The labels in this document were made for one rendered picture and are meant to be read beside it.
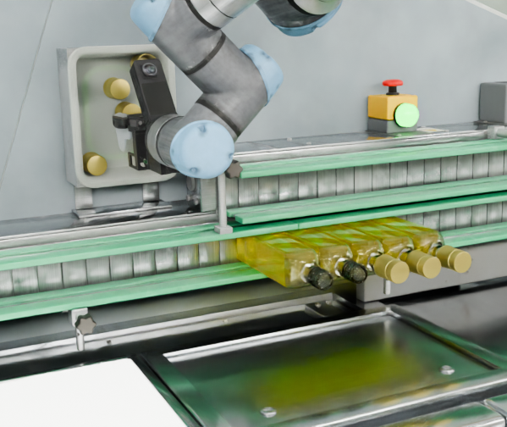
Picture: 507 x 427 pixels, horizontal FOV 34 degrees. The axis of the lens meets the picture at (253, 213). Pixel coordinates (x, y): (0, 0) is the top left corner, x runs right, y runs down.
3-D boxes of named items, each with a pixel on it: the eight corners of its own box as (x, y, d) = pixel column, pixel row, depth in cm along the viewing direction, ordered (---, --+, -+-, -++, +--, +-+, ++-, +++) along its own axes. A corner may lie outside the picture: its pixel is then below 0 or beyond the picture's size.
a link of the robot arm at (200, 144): (252, 145, 108) (211, 194, 107) (221, 136, 118) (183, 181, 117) (212, 104, 105) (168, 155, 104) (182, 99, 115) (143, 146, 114)
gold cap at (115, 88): (101, 77, 137) (108, 79, 133) (123, 76, 139) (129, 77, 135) (103, 99, 138) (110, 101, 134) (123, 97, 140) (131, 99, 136)
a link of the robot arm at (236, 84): (243, 22, 106) (189, 85, 105) (298, 81, 111) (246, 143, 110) (219, 23, 113) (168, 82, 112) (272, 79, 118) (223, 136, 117)
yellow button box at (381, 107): (366, 130, 163) (387, 134, 156) (366, 92, 161) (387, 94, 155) (395, 127, 166) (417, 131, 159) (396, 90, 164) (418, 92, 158)
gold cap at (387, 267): (373, 278, 125) (389, 285, 121) (373, 256, 125) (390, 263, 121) (393, 274, 127) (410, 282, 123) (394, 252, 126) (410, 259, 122)
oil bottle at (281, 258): (236, 260, 142) (293, 294, 123) (234, 228, 141) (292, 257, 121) (265, 255, 144) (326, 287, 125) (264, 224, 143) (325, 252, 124)
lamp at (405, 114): (393, 127, 157) (401, 129, 154) (393, 103, 156) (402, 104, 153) (412, 125, 158) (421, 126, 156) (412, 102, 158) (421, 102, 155)
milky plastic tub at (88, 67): (66, 181, 140) (78, 190, 132) (55, 47, 135) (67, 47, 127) (163, 172, 147) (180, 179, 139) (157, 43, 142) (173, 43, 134)
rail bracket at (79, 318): (57, 335, 131) (75, 364, 119) (53, 294, 130) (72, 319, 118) (81, 330, 133) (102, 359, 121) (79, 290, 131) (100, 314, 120)
